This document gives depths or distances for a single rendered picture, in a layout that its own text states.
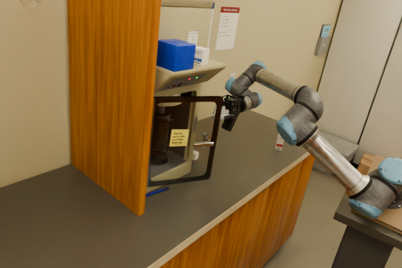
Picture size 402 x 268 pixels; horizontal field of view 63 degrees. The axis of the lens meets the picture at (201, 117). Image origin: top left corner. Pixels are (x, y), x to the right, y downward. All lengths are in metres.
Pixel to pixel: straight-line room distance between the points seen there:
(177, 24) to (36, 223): 0.88
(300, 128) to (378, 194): 0.39
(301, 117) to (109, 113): 0.75
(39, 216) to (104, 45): 0.67
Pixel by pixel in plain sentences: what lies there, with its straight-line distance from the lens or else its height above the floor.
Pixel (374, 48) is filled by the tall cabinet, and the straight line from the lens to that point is 4.00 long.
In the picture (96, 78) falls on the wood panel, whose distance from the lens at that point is 1.33.
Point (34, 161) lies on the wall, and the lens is 1.62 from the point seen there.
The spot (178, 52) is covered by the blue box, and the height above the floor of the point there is 1.58.
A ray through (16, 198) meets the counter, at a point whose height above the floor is 0.94.
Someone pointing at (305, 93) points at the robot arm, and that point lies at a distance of 1.44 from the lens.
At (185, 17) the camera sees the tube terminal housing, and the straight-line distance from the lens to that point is 1.28.
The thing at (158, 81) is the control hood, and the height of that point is 1.46.
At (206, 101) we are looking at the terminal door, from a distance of 1.31.
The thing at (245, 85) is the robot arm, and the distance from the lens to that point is 1.65.
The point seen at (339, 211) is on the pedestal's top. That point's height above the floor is 0.94.
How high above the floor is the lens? 1.81
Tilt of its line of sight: 22 degrees down
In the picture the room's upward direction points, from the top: 8 degrees clockwise
